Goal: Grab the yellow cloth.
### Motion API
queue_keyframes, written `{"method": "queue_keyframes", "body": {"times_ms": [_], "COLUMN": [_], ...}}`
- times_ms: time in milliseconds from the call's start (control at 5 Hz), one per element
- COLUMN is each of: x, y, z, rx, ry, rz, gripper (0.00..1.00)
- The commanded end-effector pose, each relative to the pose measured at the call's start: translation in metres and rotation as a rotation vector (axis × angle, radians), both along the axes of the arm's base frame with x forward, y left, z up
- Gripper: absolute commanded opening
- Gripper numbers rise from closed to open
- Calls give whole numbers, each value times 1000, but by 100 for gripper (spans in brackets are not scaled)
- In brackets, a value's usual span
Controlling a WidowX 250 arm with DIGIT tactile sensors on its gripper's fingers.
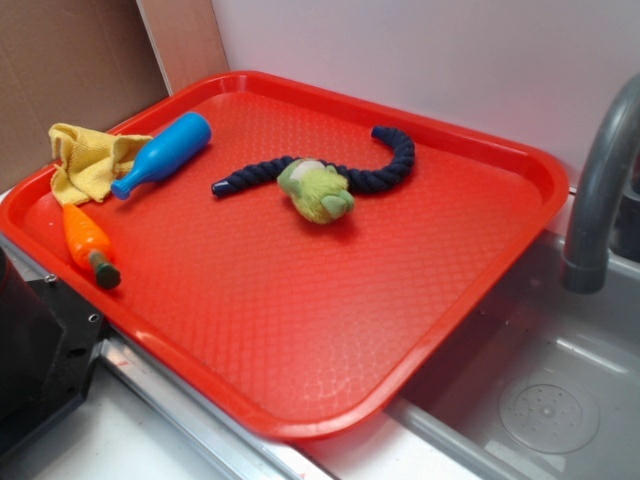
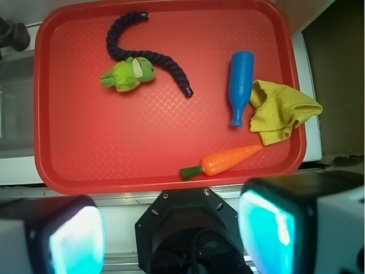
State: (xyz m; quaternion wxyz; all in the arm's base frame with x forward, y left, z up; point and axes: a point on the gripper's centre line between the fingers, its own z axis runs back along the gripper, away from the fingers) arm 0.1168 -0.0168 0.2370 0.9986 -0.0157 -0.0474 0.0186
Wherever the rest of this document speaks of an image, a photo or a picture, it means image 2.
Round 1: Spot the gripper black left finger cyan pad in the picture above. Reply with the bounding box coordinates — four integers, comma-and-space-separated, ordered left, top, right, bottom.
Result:
1, 196, 106, 273

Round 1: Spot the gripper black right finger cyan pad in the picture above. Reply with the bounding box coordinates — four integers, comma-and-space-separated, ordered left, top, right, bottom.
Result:
238, 171, 364, 273

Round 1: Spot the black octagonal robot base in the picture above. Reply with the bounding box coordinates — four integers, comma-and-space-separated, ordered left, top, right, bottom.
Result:
135, 188, 252, 273

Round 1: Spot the yellow cloth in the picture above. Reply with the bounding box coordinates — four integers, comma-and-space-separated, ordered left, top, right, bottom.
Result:
250, 80, 323, 146

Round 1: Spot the orange toy carrot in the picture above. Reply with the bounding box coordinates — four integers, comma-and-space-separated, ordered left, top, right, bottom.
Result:
180, 144, 263, 180

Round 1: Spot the red plastic tray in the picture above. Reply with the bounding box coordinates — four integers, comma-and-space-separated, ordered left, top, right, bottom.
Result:
34, 1, 306, 195

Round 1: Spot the blue plastic bottle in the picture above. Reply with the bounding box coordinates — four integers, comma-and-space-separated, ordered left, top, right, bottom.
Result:
228, 51, 254, 127

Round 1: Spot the green plush toy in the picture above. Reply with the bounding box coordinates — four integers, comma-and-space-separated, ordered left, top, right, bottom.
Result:
100, 57, 156, 92

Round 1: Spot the dark object top left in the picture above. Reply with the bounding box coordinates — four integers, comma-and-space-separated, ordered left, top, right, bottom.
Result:
1, 18, 30, 52

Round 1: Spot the dark navy rope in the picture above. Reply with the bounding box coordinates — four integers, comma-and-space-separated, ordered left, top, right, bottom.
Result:
106, 11, 194, 98

